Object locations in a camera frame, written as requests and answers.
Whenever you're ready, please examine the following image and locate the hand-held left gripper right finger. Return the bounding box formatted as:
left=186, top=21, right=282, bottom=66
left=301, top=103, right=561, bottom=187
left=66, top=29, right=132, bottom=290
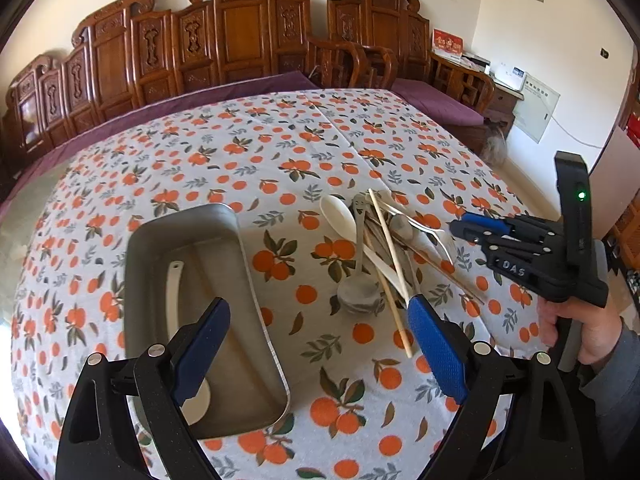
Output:
left=406, top=296, right=598, bottom=480

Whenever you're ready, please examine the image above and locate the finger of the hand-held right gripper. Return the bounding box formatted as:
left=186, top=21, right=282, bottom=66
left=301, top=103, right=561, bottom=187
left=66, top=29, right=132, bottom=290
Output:
left=461, top=212, right=566, bottom=239
left=448, top=219, right=566, bottom=254

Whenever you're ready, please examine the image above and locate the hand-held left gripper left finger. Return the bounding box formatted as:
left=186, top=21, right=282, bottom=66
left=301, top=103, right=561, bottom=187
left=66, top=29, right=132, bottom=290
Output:
left=54, top=297, right=232, bottom=480

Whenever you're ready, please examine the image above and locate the wooden chopstick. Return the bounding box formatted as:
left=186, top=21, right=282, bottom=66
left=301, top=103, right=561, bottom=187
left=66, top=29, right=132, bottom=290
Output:
left=368, top=189, right=414, bottom=358
left=412, top=250, right=487, bottom=305

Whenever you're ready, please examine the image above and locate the small metal spoon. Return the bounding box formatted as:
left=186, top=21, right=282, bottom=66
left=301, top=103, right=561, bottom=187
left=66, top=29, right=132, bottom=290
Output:
left=387, top=214, right=423, bottom=306

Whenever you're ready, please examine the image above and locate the rectangular metal tray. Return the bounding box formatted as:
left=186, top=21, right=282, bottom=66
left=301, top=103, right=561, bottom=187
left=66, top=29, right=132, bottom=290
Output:
left=123, top=203, right=292, bottom=442

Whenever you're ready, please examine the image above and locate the large metal spoon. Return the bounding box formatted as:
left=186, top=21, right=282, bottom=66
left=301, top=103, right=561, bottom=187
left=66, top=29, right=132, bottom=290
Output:
left=336, top=194, right=385, bottom=316

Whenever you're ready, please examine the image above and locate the metal fork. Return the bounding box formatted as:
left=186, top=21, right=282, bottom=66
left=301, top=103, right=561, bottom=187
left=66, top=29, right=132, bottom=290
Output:
left=362, top=207, right=401, bottom=306

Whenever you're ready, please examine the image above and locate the person's right forearm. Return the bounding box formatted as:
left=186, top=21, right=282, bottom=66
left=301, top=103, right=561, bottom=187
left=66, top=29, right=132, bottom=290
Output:
left=574, top=319, right=640, bottom=463

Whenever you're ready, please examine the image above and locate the person's right hand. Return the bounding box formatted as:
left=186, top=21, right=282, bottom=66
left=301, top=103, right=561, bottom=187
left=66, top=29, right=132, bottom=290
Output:
left=539, top=299, right=625, bottom=367

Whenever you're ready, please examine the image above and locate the grey fuzzy object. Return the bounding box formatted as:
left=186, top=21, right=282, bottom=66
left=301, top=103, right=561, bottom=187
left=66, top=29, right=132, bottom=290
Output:
left=480, top=122, right=509, bottom=166

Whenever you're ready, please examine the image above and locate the beige cardboard board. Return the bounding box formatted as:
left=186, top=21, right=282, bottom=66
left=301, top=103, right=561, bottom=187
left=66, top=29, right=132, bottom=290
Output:
left=590, top=125, right=640, bottom=197

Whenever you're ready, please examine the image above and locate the wooden side table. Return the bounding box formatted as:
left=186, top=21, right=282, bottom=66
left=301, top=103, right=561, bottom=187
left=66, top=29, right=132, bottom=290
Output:
left=430, top=50, right=517, bottom=132

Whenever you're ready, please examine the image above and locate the purple armchair cushion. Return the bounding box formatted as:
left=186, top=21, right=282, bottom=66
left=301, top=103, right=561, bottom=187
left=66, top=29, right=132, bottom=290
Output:
left=392, top=77, right=485, bottom=128

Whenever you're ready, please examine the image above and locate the white box device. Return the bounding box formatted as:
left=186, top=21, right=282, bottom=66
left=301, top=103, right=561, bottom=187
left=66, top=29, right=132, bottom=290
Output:
left=487, top=60, right=526, bottom=92

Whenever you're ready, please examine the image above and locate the red desk calendar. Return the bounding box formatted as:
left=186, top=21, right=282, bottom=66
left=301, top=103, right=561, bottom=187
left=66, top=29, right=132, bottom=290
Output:
left=432, top=28, right=463, bottom=58

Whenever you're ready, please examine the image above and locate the orange print tablecloth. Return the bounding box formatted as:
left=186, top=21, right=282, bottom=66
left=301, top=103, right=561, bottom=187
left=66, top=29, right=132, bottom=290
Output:
left=10, top=87, right=556, bottom=480

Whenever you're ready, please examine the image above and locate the carved wooden armchair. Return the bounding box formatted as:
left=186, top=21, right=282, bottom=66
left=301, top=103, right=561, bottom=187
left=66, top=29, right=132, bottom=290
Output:
left=327, top=0, right=433, bottom=90

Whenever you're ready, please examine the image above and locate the purple bench cushion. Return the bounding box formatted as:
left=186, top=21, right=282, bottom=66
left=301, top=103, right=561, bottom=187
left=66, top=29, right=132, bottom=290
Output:
left=0, top=71, right=321, bottom=211

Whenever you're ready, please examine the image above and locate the long carved wooden bench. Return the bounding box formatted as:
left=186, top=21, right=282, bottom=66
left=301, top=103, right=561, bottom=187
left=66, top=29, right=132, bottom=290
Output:
left=0, top=0, right=368, bottom=171

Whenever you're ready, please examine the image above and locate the white cable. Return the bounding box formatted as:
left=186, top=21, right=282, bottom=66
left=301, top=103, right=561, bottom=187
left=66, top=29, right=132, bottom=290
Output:
left=550, top=114, right=607, bottom=151

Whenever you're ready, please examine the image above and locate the white wall cabinet panel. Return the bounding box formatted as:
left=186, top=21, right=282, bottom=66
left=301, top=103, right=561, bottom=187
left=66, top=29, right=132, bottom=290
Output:
left=512, top=72, right=562, bottom=143

